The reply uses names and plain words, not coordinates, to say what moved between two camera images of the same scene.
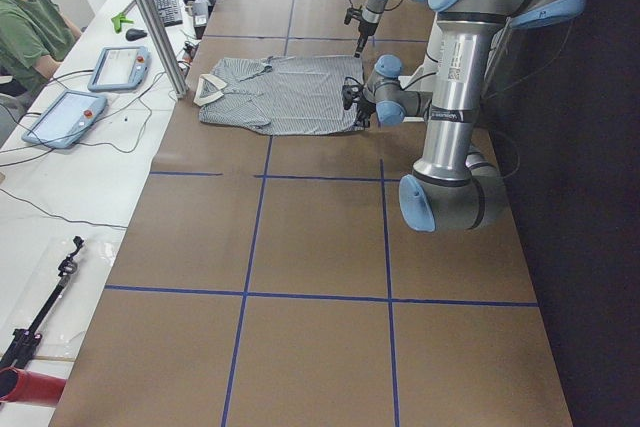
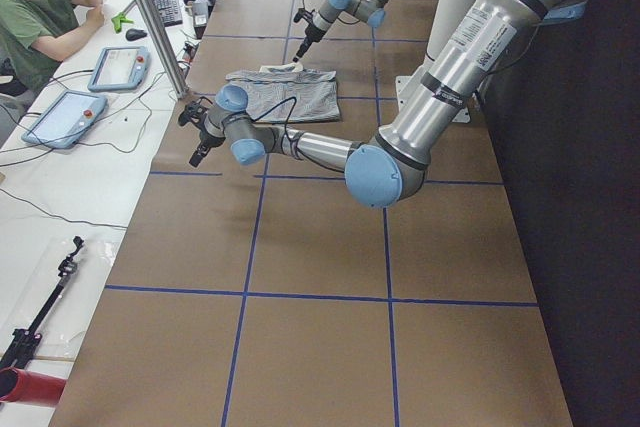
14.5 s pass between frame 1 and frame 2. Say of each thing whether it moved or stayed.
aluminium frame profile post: stayed
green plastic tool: stayed
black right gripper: moved
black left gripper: moved
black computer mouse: stayed
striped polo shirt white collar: moved
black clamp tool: stayed
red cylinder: stayed
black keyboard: stayed
